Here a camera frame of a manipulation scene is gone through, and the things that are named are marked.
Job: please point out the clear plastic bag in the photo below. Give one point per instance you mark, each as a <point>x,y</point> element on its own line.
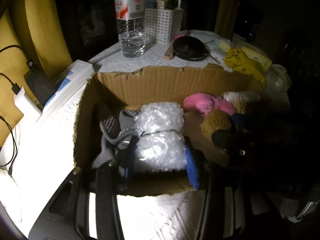
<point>277,81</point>

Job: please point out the clear water bottle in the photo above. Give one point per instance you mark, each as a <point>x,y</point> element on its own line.
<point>130,26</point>

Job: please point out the grey dotted sock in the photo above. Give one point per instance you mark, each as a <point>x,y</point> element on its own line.
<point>117,133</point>

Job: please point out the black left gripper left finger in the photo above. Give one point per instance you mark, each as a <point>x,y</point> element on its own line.
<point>126,161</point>

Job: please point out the yellow wipes pack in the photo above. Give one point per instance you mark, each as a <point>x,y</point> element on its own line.
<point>237,60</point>

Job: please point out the white power bank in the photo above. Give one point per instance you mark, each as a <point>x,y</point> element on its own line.
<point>26,105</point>

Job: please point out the white lace tablecloth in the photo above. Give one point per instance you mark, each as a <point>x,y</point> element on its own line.
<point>45,158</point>

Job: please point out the pink plush toy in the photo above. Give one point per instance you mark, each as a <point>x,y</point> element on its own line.
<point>205,103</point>

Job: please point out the brown plush toy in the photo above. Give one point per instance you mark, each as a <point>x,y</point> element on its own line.
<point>215,120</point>

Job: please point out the black charger block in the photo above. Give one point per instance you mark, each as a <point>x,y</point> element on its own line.
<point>38,82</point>

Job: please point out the bubble wrap roll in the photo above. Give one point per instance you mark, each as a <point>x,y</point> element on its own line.
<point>161,145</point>

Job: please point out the white perforated basket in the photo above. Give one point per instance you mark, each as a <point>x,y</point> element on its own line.
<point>162,25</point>

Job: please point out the pale tissue pack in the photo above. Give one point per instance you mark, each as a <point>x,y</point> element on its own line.
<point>265,61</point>

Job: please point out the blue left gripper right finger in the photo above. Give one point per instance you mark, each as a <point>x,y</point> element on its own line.
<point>191,169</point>

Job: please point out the open cardboard box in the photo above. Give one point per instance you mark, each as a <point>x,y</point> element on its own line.
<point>119,90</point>

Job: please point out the cotton swab pack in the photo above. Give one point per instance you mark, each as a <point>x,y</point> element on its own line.
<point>240,100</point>

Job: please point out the white blue box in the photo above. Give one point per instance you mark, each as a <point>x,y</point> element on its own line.
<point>67,84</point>

